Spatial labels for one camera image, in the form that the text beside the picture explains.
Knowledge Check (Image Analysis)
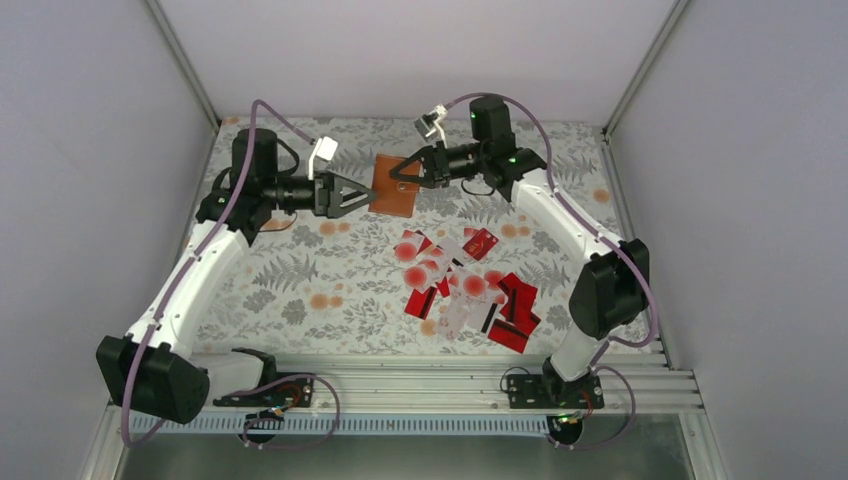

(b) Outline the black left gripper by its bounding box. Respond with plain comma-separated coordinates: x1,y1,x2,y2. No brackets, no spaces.
262,169,375,219

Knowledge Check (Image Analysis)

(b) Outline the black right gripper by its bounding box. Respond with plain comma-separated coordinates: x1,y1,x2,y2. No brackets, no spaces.
389,140,487,189

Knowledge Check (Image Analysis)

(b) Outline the brown leather card holder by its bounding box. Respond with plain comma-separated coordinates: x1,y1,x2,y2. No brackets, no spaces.
368,154,419,218

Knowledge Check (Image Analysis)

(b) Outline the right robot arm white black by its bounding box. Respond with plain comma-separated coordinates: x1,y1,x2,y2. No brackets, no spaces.
389,93,657,407

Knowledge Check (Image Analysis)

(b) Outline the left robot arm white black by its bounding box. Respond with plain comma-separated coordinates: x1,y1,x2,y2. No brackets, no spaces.
96,128,376,424

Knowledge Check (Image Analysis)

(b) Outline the white card red circle top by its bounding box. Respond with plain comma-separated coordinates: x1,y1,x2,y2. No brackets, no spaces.
394,237,421,262

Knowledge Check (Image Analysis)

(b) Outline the white card red circle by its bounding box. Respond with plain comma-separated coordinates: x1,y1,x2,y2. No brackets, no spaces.
457,271,488,300
403,260,440,292
394,237,421,262

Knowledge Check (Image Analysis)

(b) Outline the red card with gold logo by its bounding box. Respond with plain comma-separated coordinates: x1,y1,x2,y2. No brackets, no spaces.
462,227,499,260

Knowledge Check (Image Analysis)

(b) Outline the white card red circle middle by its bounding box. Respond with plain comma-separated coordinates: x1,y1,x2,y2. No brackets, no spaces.
403,260,440,292

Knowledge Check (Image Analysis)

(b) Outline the white card red circle centre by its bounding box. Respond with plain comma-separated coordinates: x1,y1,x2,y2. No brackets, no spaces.
457,271,488,300

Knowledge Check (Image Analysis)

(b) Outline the red card black stripe left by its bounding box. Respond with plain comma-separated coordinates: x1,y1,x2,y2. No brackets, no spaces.
404,286,438,320

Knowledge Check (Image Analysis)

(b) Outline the white card pale pattern bottom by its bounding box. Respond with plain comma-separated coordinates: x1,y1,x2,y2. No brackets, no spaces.
436,297,469,340

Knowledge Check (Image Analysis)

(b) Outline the white card black stripe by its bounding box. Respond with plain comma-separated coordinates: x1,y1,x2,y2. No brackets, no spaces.
465,302,500,334

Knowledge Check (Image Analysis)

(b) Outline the dark red card right upper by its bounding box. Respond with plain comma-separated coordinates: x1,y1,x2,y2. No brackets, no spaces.
497,273,538,323

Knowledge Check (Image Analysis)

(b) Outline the dark red card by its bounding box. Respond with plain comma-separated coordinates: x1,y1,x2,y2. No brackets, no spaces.
497,273,538,323
487,316,541,354

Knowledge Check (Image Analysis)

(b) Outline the dark red card bottom right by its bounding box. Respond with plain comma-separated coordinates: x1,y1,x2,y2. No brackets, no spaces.
487,316,541,354

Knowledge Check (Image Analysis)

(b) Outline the floral patterned table mat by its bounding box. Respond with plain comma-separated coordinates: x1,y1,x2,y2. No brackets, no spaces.
194,118,619,356

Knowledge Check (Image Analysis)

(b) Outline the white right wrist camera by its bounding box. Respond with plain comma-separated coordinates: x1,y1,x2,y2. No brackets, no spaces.
413,104,448,146

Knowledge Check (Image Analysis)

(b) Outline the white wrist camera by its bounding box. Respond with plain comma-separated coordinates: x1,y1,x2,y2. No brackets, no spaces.
306,136,338,180
413,104,448,146

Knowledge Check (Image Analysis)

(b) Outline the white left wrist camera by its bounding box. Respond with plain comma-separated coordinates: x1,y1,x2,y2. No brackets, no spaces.
306,136,338,180

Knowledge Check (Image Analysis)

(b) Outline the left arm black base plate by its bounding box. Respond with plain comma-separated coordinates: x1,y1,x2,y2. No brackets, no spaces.
211,373,315,409

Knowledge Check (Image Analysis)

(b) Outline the slotted grey cable duct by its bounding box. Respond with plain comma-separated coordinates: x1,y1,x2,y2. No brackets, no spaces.
159,412,548,437

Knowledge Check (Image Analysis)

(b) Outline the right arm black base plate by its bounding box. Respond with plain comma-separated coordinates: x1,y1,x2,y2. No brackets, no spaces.
506,373,605,410

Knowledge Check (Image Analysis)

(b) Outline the aluminium rail frame front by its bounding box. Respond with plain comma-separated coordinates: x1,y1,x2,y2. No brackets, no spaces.
83,349,726,479

